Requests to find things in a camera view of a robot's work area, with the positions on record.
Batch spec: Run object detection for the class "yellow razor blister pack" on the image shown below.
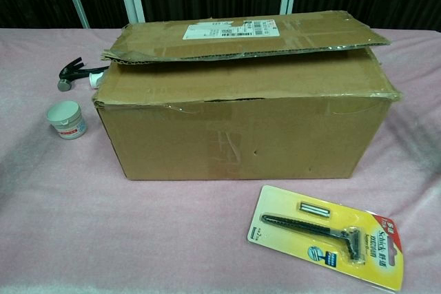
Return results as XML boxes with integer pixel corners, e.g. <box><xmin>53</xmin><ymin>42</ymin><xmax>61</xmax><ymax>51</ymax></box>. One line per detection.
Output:
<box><xmin>246</xmin><ymin>185</ymin><xmax>404</xmax><ymax>291</ymax></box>

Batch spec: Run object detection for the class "black claw hammer red grip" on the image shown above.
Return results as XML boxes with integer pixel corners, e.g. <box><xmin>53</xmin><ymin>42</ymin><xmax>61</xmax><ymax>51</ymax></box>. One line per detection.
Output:
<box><xmin>57</xmin><ymin>56</ymin><xmax>110</xmax><ymax>92</ymax></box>

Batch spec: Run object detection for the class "pink tablecloth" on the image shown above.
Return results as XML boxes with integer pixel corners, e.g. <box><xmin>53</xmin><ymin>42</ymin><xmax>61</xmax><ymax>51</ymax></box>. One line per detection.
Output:
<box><xmin>0</xmin><ymin>27</ymin><xmax>441</xmax><ymax>294</ymax></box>

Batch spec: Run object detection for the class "brown cardboard box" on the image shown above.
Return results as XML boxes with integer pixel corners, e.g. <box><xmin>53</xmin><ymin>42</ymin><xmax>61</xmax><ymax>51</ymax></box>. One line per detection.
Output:
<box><xmin>91</xmin><ymin>10</ymin><xmax>402</xmax><ymax>181</ymax></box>

